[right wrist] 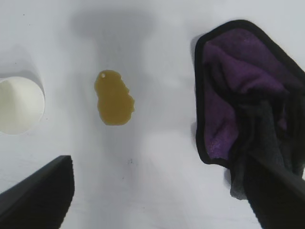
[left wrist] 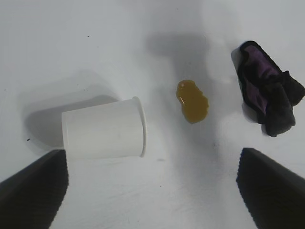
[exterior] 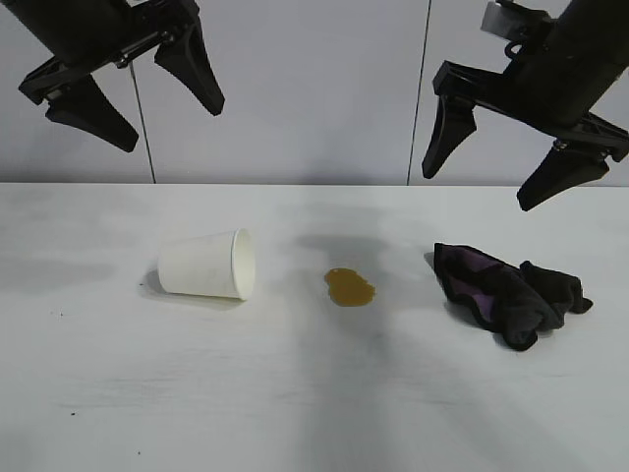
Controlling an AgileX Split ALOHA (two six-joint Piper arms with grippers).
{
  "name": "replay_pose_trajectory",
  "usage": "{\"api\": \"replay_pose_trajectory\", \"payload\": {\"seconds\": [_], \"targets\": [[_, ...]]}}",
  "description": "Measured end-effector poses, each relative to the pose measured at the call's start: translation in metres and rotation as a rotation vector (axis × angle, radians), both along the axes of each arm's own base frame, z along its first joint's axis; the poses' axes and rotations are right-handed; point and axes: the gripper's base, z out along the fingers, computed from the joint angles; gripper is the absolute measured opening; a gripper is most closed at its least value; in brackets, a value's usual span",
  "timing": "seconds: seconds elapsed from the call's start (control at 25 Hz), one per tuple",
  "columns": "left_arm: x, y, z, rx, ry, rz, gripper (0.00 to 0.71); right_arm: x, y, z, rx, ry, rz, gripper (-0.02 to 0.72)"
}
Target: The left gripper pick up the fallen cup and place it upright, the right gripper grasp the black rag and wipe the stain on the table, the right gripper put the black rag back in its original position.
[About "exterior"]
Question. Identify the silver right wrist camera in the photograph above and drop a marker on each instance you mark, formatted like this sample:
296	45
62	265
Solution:
506	19

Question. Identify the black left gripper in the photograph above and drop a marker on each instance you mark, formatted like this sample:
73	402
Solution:
74	34

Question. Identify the brown liquid spill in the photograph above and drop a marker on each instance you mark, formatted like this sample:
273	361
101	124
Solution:
350	290

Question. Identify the white paper cup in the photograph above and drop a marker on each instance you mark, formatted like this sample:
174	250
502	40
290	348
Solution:
201	268

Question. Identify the black and purple cloth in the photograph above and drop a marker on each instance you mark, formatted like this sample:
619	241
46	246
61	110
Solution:
511	300

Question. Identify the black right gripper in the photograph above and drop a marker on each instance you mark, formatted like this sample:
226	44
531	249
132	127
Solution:
565	74

